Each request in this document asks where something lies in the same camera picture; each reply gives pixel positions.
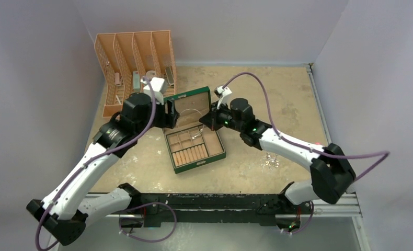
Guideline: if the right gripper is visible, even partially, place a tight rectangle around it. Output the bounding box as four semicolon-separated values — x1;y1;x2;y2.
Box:
199;101;243;133

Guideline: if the silver bead bracelet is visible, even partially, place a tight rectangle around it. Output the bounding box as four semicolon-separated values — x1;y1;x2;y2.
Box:
178;108;206;140

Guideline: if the green jewelry box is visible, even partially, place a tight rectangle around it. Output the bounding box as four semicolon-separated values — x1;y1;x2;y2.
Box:
163;86;226;174

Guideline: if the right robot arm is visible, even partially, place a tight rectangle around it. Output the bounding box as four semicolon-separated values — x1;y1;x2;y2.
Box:
199;98;356;213

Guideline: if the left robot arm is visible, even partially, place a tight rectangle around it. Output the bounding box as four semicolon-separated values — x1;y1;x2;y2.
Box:
26;92;179;250

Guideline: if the grey flat item in rack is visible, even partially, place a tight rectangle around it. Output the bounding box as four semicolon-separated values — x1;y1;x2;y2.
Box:
165;66;175;86

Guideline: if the green grey item in rack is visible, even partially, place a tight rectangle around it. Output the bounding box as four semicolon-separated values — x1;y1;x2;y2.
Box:
132;71;141;93

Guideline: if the white stick in rack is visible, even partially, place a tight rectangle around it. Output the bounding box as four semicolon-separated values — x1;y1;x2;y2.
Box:
115;95;122;105

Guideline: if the pink item in rack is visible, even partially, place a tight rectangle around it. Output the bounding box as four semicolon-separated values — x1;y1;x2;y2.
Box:
114;72;122;86

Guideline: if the orange file organizer rack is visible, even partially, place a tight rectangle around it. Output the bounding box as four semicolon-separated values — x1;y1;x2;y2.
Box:
94;30;177;118

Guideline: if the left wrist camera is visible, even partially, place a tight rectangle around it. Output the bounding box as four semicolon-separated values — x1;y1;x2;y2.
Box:
141;77;168;105

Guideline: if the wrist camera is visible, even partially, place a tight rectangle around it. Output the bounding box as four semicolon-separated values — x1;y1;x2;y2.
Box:
214;86;232;109
141;77;168;105

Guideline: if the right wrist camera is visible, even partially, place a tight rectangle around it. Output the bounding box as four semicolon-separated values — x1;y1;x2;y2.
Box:
214;86;232;109

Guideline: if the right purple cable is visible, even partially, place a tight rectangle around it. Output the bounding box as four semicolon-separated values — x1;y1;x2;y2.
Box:
220;72;390;182

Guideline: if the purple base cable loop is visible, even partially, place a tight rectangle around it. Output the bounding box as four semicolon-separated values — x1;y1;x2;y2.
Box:
119;202;178;243

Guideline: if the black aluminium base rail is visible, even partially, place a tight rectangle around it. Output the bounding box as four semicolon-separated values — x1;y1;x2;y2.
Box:
88;192;362;230

